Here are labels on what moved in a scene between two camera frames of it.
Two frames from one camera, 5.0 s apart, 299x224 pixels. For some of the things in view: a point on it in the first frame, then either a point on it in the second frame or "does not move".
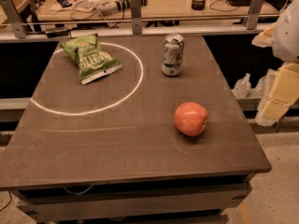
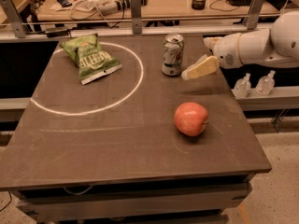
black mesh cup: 198,2 does not move
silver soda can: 173,54 does not move
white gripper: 288,36 → 228,50
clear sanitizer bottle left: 243,87 does not move
